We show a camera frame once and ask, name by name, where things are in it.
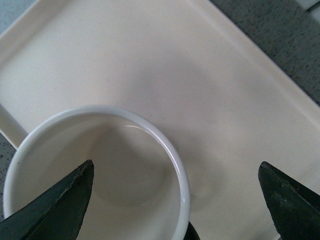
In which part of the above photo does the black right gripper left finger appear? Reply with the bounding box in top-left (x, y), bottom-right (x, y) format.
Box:
top-left (0, 160), bottom-right (94, 240)

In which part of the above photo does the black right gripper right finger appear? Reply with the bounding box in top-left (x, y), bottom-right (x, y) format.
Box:
top-left (258, 161), bottom-right (320, 240)

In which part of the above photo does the white smiley mug black handle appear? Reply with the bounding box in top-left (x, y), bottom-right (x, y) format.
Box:
top-left (3, 105), bottom-right (199, 240)

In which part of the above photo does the cream rectangular tray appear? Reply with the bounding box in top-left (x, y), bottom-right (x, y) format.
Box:
top-left (0, 0), bottom-right (320, 240)

